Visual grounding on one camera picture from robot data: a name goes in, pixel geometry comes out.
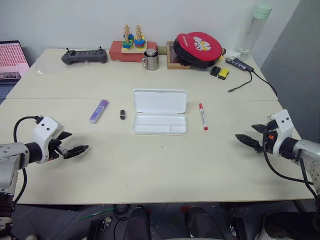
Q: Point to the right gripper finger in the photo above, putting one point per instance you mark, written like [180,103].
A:
[260,128]
[250,141]

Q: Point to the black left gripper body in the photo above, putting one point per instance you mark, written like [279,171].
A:
[53,150]

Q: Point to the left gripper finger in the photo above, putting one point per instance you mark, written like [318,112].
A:
[77,150]
[65,135]

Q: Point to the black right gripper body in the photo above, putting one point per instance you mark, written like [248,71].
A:
[268,143]

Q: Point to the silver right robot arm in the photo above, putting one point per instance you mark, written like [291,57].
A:
[306,147]

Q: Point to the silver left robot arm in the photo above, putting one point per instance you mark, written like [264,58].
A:
[10,155]

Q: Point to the small black cylindrical object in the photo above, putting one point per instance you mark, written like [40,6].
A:
[122,114]

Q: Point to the white open pencil case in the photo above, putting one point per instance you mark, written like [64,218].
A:
[160,102]

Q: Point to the red black paddle case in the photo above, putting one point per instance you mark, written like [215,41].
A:
[197,47]

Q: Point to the purple white glue stick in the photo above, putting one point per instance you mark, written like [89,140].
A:
[98,111]

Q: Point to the red white marker pen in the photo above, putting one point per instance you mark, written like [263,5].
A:
[203,117]

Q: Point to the yellow black block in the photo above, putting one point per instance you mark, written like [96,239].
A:
[223,73]

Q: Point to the thin green stick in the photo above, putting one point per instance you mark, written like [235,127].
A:
[96,214]

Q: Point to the small black block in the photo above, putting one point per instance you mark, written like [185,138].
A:
[215,71]

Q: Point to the white crumpled wrapper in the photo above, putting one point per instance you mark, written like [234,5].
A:
[232,53]

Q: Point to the black handheld remote controller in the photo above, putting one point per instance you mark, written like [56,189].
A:
[85,56]

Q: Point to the white dark shoe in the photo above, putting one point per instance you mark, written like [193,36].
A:
[287,226]

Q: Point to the clear bottle green cap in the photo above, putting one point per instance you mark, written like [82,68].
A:
[250,37]

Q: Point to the laptop with pink screen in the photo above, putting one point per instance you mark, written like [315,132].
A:
[10,57]

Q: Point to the dark rounded shape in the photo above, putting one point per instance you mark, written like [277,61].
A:
[138,225]
[202,225]

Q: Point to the red cardboard box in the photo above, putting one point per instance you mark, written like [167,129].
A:
[116,50]

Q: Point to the colourful wooden stacking toy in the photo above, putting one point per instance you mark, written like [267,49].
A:
[130,42]

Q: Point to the stainless steel mug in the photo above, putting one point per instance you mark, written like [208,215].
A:
[151,61]

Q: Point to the olive brown tape roll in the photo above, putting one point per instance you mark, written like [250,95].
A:
[162,50]

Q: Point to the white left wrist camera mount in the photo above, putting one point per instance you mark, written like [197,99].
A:
[45,130]

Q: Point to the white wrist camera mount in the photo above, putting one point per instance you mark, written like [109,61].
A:
[283,125]
[45,130]

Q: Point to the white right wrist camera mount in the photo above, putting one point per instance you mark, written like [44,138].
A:
[283,125]

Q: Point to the black bracket under table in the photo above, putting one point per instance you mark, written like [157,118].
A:
[237,227]
[98,228]

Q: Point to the brown wooden frame box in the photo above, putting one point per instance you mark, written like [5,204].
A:
[172,58]

